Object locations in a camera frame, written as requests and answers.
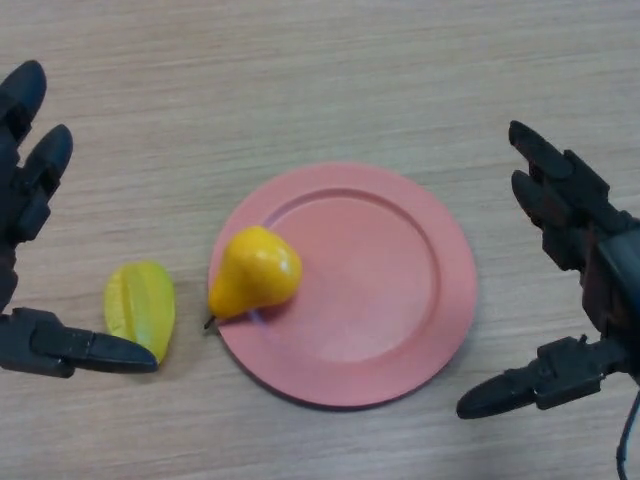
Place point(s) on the yellow starfruit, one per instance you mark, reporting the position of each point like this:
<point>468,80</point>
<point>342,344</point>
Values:
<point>140,300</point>

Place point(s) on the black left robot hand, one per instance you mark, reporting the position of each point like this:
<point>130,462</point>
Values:
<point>40,345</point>

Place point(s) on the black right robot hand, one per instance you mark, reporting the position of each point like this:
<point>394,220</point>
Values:
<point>615,280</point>

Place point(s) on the pink round plate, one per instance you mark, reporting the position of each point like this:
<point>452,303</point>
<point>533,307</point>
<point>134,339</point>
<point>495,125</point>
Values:
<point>370,300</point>

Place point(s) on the yellow pear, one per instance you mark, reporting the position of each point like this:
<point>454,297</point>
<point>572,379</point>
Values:
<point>255,275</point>

